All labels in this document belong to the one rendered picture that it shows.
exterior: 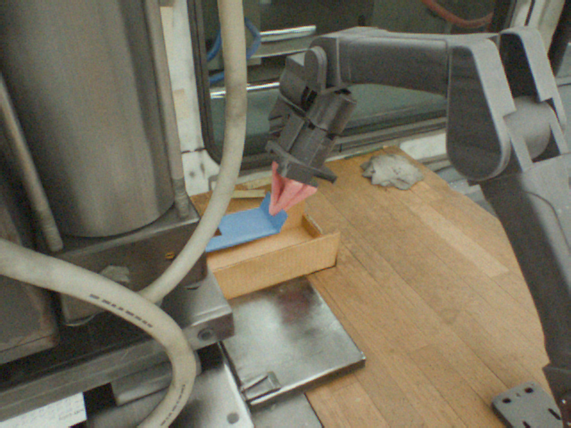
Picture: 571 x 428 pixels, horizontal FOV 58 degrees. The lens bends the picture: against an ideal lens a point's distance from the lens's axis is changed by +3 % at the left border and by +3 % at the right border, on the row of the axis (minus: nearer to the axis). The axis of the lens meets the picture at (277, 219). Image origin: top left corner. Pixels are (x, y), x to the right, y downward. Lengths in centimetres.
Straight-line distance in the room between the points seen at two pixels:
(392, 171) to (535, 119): 54
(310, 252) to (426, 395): 25
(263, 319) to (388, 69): 36
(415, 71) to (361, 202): 44
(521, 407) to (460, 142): 34
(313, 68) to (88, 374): 45
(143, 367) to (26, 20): 23
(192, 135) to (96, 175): 71
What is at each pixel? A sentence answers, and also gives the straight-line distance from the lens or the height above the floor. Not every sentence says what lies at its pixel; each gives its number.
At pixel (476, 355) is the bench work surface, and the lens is 75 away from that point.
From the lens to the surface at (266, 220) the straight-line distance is 76.
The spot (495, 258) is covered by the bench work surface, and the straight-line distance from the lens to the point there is 90.
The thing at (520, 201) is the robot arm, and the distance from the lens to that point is 52.
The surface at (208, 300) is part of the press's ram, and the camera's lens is 38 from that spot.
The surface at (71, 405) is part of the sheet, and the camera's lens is 64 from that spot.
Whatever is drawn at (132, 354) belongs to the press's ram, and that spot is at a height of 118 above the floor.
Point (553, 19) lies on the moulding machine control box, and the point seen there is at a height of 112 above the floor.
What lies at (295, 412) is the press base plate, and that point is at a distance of 65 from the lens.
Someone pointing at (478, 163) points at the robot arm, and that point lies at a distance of 51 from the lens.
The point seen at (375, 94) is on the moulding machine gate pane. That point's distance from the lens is 112.
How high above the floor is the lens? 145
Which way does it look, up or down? 38 degrees down
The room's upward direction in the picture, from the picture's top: straight up
